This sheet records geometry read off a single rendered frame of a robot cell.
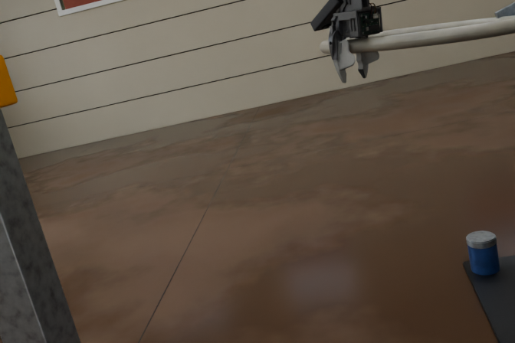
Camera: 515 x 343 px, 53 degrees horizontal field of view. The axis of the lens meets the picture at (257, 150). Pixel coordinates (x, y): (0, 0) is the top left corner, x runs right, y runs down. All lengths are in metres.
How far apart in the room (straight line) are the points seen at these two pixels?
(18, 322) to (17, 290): 0.06
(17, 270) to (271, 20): 6.74
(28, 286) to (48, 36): 7.48
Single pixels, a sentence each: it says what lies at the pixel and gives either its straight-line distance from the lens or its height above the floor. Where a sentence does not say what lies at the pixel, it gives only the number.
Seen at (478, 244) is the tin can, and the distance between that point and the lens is 2.01.
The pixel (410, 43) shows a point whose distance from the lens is 1.11.
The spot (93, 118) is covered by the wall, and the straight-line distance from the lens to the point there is 8.16.
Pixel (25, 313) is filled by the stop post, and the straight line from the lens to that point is 0.92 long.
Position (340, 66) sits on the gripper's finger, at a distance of 1.15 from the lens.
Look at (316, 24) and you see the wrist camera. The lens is 1.22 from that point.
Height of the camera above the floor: 1.02
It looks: 12 degrees down
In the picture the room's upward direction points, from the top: 13 degrees counter-clockwise
